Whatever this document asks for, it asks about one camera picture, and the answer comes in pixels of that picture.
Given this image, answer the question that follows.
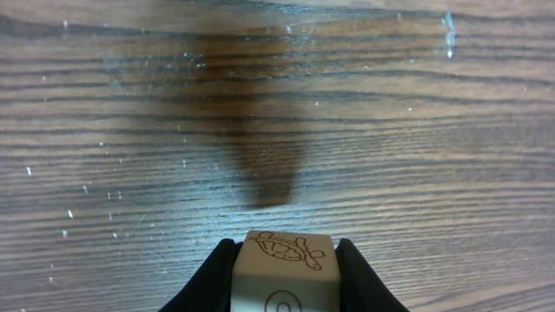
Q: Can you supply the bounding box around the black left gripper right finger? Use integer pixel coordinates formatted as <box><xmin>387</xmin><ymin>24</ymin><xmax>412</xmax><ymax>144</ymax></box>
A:
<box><xmin>336</xmin><ymin>238</ymin><xmax>408</xmax><ymax>312</ymax></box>

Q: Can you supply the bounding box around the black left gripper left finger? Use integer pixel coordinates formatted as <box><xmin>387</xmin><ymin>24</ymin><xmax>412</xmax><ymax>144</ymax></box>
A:
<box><xmin>160</xmin><ymin>238</ymin><xmax>243</xmax><ymax>312</ymax></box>

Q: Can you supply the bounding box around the wooden block turtle drawing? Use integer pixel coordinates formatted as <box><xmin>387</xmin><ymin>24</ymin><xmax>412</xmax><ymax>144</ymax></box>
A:
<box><xmin>230</xmin><ymin>231</ymin><xmax>341</xmax><ymax>312</ymax></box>

